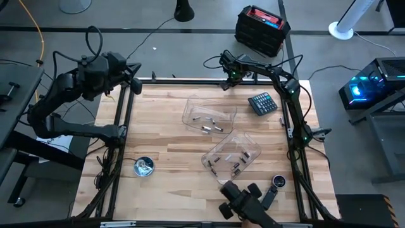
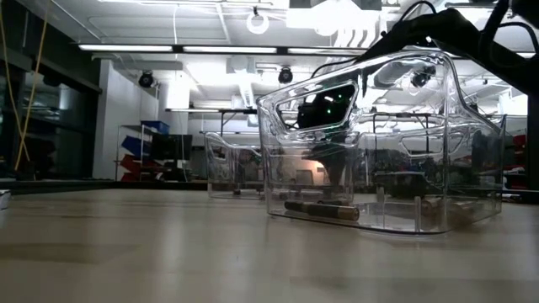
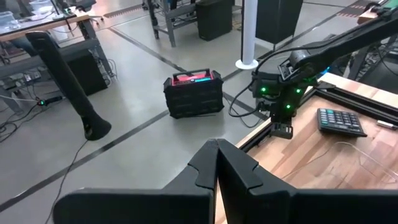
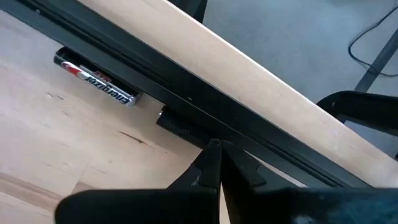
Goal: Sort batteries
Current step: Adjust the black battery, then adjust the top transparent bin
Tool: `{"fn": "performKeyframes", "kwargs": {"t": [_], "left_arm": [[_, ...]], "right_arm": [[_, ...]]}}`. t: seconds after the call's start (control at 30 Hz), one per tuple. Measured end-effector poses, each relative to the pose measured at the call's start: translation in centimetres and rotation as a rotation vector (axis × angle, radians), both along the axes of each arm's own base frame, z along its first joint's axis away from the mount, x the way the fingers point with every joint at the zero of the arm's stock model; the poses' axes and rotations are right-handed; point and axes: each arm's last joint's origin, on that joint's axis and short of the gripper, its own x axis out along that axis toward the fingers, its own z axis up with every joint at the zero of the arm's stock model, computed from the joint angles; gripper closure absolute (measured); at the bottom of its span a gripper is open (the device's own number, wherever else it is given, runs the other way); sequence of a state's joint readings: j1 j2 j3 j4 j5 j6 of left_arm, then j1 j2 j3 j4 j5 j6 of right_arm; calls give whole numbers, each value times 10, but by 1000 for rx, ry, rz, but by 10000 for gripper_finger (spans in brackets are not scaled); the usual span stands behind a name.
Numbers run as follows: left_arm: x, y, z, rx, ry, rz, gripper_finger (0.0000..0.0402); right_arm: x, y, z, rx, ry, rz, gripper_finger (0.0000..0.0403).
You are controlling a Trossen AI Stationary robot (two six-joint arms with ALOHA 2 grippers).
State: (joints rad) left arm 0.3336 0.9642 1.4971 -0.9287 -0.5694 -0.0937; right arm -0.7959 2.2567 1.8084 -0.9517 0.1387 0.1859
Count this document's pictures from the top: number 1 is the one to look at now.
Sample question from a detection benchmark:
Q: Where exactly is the dark grey desk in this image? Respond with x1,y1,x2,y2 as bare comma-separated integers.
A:
0,63,86,209

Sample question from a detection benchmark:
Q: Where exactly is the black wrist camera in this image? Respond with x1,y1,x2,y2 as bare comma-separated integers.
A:
106,51,128,69
220,49,236,68

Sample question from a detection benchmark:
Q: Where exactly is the black aluminium rig frame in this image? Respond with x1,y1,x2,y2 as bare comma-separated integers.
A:
71,75,341,228

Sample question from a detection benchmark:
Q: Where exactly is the black left camera cable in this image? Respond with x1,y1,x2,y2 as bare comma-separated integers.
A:
84,25,104,60

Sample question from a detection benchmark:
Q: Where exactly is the black computer with coloured lights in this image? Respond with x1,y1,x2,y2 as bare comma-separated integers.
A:
338,56,405,111

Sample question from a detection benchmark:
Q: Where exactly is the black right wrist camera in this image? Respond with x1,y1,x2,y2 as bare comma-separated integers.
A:
220,49,236,68

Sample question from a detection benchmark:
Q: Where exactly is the black clamp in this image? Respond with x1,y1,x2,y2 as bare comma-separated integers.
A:
0,81,21,105

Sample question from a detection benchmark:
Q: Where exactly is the grey round stand base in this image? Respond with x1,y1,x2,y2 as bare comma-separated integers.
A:
59,0,93,15

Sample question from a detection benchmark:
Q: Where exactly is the small round silver-rimmed device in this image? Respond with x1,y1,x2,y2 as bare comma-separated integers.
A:
271,174,287,189

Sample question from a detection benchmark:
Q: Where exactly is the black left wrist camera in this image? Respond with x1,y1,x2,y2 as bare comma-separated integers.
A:
106,51,128,69

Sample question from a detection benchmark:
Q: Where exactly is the yellow cable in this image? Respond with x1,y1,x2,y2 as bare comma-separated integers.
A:
17,0,46,103

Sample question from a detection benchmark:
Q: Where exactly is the round silver tin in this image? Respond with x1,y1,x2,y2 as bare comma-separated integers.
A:
133,155,156,178

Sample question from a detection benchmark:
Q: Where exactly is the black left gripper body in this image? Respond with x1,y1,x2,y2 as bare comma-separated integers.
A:
105,64,134,87

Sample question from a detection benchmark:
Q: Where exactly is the black ramp with yellow stripes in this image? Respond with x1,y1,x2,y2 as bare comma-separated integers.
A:
335,193,397,228

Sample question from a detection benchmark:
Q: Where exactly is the clear plastic bin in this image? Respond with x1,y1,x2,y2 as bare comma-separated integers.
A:
201,129,262,184
181,94,238,136

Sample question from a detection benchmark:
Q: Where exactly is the white tower fan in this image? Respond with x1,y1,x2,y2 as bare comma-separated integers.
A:
328,0,378,41

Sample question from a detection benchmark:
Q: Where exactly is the small black rectangular device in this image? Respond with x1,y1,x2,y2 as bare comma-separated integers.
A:
260,186,279,211

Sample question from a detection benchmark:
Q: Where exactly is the black stand base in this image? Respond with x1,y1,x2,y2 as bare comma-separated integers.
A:
173,0,196,23

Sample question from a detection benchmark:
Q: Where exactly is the grey side table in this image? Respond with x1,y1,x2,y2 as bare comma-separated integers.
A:
347,91,405,185

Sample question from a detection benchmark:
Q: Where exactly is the black floor cable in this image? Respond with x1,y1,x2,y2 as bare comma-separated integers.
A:
308,64,362,80
125,16,175,61

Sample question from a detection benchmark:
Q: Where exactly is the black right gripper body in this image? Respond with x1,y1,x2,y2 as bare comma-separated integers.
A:
228,61,251,80

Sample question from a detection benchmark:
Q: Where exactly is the black bulky handheld device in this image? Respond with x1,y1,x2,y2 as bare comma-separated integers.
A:
218,179,284,228

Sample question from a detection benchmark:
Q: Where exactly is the black calculator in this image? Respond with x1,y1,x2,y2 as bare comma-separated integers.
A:
247,91,279,117

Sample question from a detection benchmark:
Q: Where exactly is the black and red toolbox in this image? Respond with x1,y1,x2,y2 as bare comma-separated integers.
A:
234,4,292,58

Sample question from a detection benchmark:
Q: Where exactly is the white floor cable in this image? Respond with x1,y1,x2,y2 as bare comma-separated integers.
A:
352,30,397,57

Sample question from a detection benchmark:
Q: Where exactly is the white paper sheet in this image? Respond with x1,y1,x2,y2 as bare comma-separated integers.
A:
35,135,74,164

